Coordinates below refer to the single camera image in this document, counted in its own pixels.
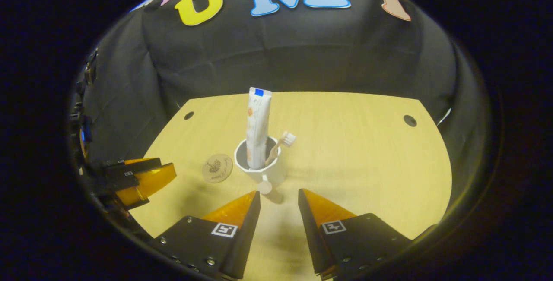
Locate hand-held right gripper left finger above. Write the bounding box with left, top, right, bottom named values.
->
left=151, top=190, right=261, bottom=281

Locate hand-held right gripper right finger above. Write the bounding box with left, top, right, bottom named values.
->
left=298, top=188, right=413, bottom=281

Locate white cup with wooden handle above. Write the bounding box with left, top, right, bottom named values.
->
left=234, top=136, right=288, bottom=195

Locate round cork coaster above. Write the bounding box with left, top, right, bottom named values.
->
left=202, top=154, right=234, bottom=184

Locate beige toothbrush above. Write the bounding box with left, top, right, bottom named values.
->
left=264, top=131, right=297, bottom=167

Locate white toothpaste tube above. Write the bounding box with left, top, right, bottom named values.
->
left=245, top=87, right=273, bottom=170

